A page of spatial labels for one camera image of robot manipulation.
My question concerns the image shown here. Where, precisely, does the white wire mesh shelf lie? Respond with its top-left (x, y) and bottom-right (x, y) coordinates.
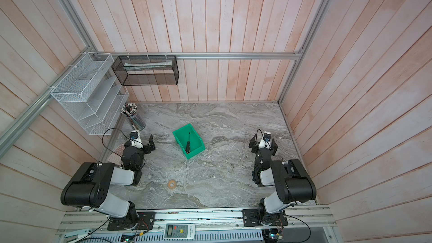
top-left (51, 53), bottom-right (129, 136)

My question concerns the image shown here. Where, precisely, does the black mesh wall basket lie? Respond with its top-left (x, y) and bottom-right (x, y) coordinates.
top-left (112, 55), bottom-right (180, 86)

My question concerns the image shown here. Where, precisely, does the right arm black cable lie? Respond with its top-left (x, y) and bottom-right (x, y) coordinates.
top-left (285, 214), bottom-right (312, 243)

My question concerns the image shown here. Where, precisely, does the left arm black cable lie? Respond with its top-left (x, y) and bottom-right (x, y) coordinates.
top-left (101, 128), bottom-right (132, 159)

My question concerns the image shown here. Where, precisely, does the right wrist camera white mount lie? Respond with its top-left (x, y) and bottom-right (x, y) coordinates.
top-left (258, 132), bottom-right (272, 149)

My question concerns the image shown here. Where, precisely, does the green plastic bin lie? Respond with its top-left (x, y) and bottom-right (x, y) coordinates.
top-left (173, 124), bottom-right (206, 160)

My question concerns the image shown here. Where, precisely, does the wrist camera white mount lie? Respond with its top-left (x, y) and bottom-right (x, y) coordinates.
top-left (258, 132), bottom-right (272, 149)
top-left (129, 130), bottom-right (144, 149)

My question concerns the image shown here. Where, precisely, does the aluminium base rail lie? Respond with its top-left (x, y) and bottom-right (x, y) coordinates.
top-left (54, 205), bottom-right (343, 243)

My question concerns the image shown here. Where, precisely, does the white remote controller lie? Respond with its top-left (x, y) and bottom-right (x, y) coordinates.
top-left (164, 223), bottom-right (196, 240)

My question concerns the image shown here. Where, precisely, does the cup of pens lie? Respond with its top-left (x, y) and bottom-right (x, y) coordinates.
top-left (120, 102), bottom-right (146, 131)

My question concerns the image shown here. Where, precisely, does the black yellow screwdriver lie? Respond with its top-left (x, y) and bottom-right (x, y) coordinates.
top-left (185, 133), bottom-right (191, 154)

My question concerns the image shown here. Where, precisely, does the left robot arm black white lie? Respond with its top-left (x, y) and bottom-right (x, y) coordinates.
top-left (60, 130), bottom-right (155, 231)

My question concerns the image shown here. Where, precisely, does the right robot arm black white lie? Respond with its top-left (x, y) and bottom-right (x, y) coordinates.
top-left (244, 132), bottom-right (317, 226)

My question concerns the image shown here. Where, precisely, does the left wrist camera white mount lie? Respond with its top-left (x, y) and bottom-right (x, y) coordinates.
top-left (129, 130), bottom-right (144, 149)

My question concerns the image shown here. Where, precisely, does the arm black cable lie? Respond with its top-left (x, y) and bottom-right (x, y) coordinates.
top-left (101, 128), bottom-right (132, 159)
top-left (285, 214), bottom-right (312, 243)

